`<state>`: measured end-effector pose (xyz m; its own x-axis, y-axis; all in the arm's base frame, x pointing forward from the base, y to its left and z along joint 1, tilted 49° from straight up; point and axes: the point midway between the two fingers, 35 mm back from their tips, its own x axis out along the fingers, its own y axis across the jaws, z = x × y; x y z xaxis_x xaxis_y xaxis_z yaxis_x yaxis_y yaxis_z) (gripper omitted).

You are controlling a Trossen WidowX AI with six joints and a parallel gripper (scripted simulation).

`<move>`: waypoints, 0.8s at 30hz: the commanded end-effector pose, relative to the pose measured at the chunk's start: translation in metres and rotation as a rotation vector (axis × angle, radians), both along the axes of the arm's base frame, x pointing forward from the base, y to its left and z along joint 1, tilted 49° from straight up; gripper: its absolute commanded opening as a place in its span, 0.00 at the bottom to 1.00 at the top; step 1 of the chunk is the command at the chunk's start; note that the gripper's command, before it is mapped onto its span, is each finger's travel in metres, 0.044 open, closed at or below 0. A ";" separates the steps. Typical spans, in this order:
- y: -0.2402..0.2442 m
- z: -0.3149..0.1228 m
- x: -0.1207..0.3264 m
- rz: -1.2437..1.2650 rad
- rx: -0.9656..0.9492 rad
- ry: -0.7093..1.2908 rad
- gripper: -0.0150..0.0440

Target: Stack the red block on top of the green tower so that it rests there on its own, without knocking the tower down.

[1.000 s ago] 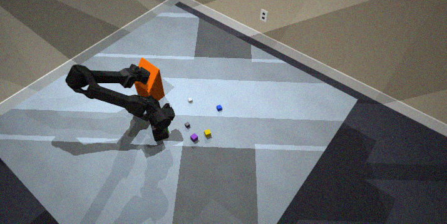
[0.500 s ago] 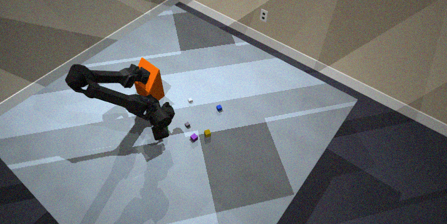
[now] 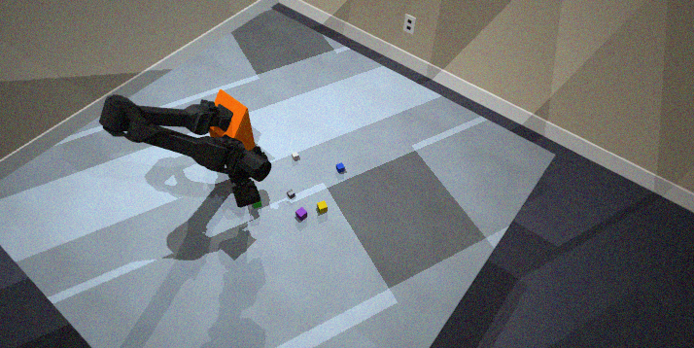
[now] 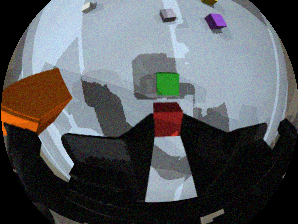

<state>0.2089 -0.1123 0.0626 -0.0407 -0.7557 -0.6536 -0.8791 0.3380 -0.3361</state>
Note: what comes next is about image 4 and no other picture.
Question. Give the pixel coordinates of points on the green block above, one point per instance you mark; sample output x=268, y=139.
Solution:
x=167, y=83

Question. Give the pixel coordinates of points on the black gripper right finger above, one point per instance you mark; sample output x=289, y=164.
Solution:
x=210, y=150

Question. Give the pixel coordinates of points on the purple block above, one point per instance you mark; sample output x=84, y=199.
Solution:
x=215, y=21

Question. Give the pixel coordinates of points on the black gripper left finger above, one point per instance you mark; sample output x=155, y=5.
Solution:
x=130, y=153

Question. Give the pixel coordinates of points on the yellow block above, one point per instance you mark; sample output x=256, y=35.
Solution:
x=211, y=2

